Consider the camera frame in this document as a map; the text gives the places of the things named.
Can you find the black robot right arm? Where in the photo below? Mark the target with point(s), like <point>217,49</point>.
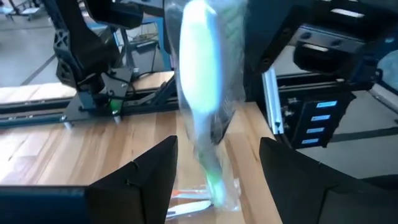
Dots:
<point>84,46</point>

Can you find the black aluminium table frame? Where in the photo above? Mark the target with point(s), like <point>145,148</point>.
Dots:
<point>31,105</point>

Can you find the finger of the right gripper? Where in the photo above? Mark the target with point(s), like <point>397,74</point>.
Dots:
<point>267,31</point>

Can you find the blue grey metal table frame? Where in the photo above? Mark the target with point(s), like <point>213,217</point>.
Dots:
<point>163,46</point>

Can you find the green toothbrush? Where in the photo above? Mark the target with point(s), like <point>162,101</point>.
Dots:
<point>199,62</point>

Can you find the black control box blue labels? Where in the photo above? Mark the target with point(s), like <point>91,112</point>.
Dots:
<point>298,124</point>

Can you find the orange toothbrush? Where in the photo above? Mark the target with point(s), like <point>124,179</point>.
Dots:
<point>183,193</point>

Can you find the white blue toothbrush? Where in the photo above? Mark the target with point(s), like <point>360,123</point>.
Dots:
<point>192,207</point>

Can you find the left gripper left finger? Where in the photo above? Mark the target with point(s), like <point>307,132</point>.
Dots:
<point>140,199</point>

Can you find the silver aluminium extrusion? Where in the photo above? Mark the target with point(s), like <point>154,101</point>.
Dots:
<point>272,102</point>

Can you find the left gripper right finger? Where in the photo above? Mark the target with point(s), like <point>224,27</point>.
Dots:
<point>311,202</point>

